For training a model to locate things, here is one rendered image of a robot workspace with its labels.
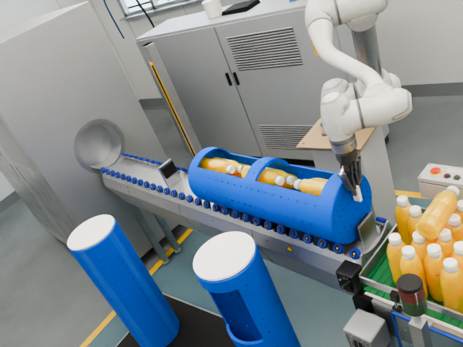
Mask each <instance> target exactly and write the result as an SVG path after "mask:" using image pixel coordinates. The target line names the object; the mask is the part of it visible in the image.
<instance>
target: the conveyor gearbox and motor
mask: <svg viewBox="0 0 463 347"><path fill-rule="evenodd" d="M343 331H344V334H345V337H346V338H347V342H348V345H349V347H391V343H390V341H391V338H390V335H389V331H388V328H387V323H386V320H385V319H382V318H381V317H378V316H377V315H375V314H373V313H369V312H366V311H364V310H362V309H360V308H358V309H357V310H356V312H355V313H354V314H353V316H352V317H351V319H350V320H349V321H348V322H347V324H346V326H345V327H344V328H343Z"/></svg>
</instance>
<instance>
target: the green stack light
mask: <svg viewBox="0 0 463 347"><path fill-rule="evenodd" d="M400 302H401V305H402V310H403V311H404V312H405V313H406V314H407V315H409V316H412V317H419V316H421V315H423V314H425V313H426V311H427V308H428V306H427V302H426V296H425V298H424V299H423V300H422V301H421V302H420V303H418V304H407V303H405V302H403V301H402V300H401V299H400Z"/></svg>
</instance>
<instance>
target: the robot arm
mask: <svg viewBox="0 0 463 347"><path fill-rule="evenodd" d="M388 3H389V0H308V2H307V5H306V8H305V25H306V28H307V31H308V33H309V36H310V38H311V40H312V42H313V45H314V47H315V49H316V52H317V53H318V55H319V56H320V58H321V59H322V60H323V61H325V62H326V63H328V64H329V65H331V66H333V67H335V68H337V69H339V70H341V71H343V72H345V73H347V74H349V75H351V76H353V77H355V78H357V79H358V80H357V82H355V83H348V82H347V81H346V80H344V79H342V78H333V79H331V80H329V81H327V82H326V83H325V84H324V85H323V87H322V91H321V102H320V115H321V121H322V122H321V123H320V126H321V127H323V128H324V131H323V132H322V136H328V138H329V142H330V145H331V149H332V152H333V153H335V155H336V159H337V161H338V162H339V163H340V168H341V171H340V173H338V174H337V176H338V177H340V179H341V181H342V183H343V185H344V186H345V188H346V190H350V191H351V193H352V196H353V199H354V201H357V202H362V201H363V199H362V194H361V191H360V186H361V185H362V183H360V181H362V170H361V156H358V153H357V149H356V147H357V141H356V135H355V132H357V131H359V130H361V129H366V128H370V127H379V126H383V125H388V124H390V123H394V122H396V121H399V120H401V119H403V118H405V117H406V116H408V115H409V113H410V112H411V111H412V109H413V108H412V100H411V93H410V92H408V90H406V89H402V88H401V84H400V79H399V78H398V77H397V76H396V75H395V74H392V73H388V72H387V71H386V70H385V69H383V68H382V66H381V61H380V53H379V47H378V37H377V32H376V27H375V23H376V21H377V19H378V15H379V13H381V12H383V11H384V10H385V8H386V7H387V5H388ZM342 24H346V25H347V27H348V28H349V29H351V34H352V37H353V44H354V47H355V51H356V56H357V60H355V59H353V58H352V57H350V56H348V55H346V54H344V53H343V52H341V51H339V50H337V49H336V48H335V47H334V46H333V29H334V28H335V27H337V26H339V25H342ZM363 123H364V124H363Z"/></svg>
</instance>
